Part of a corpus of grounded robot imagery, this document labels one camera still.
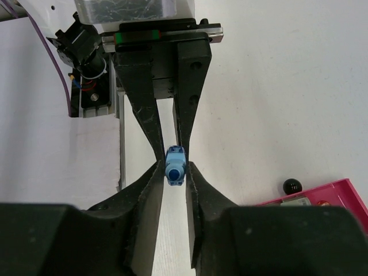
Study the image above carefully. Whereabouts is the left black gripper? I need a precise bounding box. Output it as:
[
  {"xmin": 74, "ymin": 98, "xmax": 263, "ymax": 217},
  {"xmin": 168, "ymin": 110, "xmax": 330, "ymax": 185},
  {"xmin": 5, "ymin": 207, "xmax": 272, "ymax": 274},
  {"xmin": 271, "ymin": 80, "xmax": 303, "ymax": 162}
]
[{"xmin": 101, "ymin": 18, "xmax": 224, "ymax": 160}]

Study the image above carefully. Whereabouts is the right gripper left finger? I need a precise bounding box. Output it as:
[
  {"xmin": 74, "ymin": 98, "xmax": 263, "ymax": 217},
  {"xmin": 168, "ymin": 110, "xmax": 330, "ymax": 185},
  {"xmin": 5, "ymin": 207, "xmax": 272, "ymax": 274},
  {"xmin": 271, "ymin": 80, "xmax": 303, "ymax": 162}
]
[{"xmin": 1, "ymin": 161, "xmax": 164, "ymax": 275}]

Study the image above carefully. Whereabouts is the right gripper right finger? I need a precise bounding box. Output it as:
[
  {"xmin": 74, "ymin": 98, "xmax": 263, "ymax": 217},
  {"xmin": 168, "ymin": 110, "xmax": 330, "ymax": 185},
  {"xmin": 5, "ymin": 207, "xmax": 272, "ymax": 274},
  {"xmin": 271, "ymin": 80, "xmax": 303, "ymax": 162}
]
[{"xmin": 186, "ymin": 162, "xmax": 367, "ymax": 275}]

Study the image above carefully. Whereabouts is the blue correction tape pen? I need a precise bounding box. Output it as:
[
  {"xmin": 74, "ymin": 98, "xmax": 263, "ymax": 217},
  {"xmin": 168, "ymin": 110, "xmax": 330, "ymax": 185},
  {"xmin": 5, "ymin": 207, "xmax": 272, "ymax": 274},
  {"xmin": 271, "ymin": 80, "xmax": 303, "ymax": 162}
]
[{"xmin": 165, "ymin": 145, "xmax": 186, "ymax": 186}]

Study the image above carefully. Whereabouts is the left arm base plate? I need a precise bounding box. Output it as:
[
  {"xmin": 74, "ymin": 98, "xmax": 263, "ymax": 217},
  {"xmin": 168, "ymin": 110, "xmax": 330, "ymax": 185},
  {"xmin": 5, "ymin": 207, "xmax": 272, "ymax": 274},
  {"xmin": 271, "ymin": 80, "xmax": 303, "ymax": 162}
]
[{"xmin": 69, "ymin": 52, "xmax": 116, "ymax": 118}]

